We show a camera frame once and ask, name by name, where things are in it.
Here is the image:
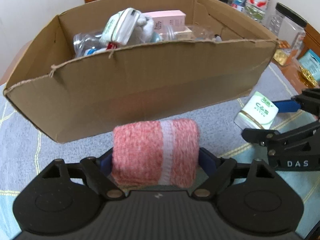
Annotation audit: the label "pink carton box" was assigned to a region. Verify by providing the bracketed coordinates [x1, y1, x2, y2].
[143, 10, 186, 33]

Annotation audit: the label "glass bottle gold beads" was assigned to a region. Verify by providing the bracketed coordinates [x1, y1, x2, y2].
[84, 42, 118, 56]

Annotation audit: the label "brown cardboard box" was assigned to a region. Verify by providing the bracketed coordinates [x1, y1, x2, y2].
[3, 0, 278, 143]

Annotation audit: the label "black lid clear container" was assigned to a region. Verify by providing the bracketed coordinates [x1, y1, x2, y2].
[266, 2, 308, 61]

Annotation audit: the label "cream printed carton box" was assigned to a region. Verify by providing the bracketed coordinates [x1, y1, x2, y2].
[175, 27, 193, 40]

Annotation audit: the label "clear plastic jar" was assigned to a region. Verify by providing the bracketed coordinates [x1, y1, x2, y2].
[73, 30, 106, 58]

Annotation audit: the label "light blue round toy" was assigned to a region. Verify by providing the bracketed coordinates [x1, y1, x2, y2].
[151, 32, 163, 43]

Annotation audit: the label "blue grey checked cloth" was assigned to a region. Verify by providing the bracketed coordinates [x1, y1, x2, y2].
[0, 62, 320, 239]

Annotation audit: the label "pink knitted sock roll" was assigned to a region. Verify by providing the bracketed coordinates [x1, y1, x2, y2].
[112, 119, 200, 188]

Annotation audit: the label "grey cat plush toy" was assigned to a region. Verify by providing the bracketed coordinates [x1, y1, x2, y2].
[131, 14, 155, 44]

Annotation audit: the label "green white tissue pack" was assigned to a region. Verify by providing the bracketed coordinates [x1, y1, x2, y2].
[99, 8, 142, 45]

